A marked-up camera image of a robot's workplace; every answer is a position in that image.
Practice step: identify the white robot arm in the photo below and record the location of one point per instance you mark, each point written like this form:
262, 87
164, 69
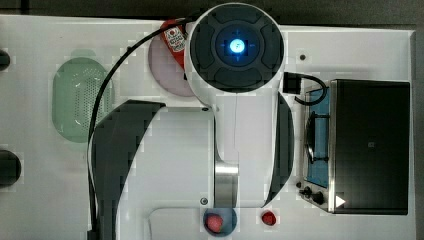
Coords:
234, 150

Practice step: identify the grey round plate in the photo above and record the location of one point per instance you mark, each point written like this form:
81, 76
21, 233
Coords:
166, 71

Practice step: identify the red ketchup bottle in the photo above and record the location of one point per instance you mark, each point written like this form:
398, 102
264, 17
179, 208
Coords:
174, 37

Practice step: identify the pink strawberry toy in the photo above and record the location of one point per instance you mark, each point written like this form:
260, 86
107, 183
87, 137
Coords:
214, 223

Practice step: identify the blue cup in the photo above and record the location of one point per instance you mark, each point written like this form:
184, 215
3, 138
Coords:
229, 220

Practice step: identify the small red tomato toy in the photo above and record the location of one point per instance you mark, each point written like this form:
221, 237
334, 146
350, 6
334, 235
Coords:
268, 218

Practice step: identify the green oval colander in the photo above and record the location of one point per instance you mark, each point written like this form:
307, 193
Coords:
75, 88

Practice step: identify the black toaster oven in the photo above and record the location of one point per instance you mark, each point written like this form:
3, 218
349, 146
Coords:
357, 148

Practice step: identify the black round container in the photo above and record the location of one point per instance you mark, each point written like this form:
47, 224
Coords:
10, 168

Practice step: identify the black cylinder holder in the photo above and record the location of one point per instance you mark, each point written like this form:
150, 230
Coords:
4, 60

